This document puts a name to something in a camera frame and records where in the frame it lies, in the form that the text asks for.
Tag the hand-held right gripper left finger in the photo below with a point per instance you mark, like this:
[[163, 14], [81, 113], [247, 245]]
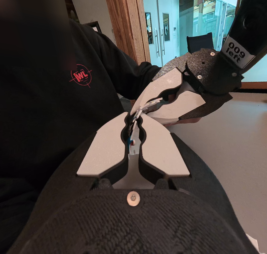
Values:
[[102, 153]]

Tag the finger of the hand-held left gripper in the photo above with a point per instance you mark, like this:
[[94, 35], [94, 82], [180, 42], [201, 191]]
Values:
[[183, 105], [158, 87]]

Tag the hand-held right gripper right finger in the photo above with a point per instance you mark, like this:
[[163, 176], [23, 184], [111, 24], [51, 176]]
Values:
[[164, 153]]

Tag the curved assembled puzzle section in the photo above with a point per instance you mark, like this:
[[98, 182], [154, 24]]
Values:
[[144, 108]]

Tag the pile of white puzzle pieces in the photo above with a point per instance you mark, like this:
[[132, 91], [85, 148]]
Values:
[[252, 241]]

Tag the person's left forearm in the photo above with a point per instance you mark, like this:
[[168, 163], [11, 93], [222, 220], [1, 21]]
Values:
[[133, 78]]

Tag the person's left hand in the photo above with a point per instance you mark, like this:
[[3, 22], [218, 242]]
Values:
[[183, 121]]

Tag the black office chair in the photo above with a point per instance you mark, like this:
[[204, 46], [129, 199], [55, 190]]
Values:
[[200, 43]]

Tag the grey table with wooden edge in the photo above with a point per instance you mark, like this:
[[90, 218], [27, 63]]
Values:
[[253, 85]]

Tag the person's black sweatshirt torso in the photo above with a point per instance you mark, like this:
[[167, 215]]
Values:
[[52, 112]]

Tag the wooden post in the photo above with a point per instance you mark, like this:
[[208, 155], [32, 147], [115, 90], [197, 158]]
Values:
[[127, 24]]

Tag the black picture frame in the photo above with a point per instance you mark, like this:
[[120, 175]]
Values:
[[93, 26]]

